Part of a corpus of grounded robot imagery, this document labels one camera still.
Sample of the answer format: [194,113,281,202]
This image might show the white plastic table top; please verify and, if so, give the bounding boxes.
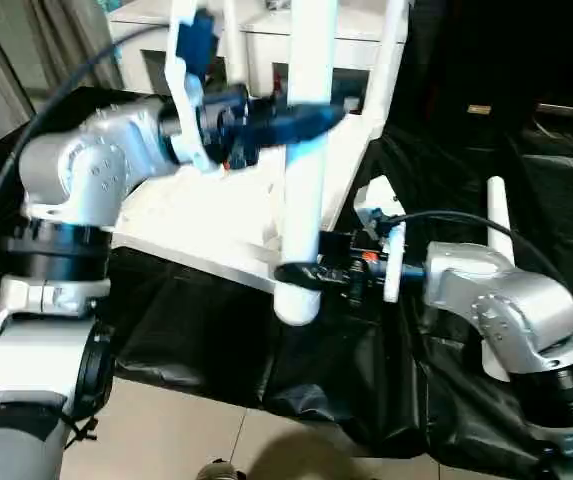
[106,95,387,297]

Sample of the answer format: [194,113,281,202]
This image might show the black plastic mat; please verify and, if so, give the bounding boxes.
[0,85,573,480]

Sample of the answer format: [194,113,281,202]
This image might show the white cabinet with glass doors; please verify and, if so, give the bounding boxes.
[106,0,409,103]

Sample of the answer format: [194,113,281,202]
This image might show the white plastic table leg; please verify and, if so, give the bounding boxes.
[485,177,516,264]
[220,0,250,93]
[271,0,340,327]
[364,0,411,137]

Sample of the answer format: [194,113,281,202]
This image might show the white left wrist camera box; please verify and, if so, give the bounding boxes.
[163,0,218,173]

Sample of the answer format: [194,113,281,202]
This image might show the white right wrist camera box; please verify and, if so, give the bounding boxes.
[353,176,408,304]

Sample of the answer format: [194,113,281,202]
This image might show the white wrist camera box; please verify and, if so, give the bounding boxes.
[353,176,408,304]
[163,0,218,173]

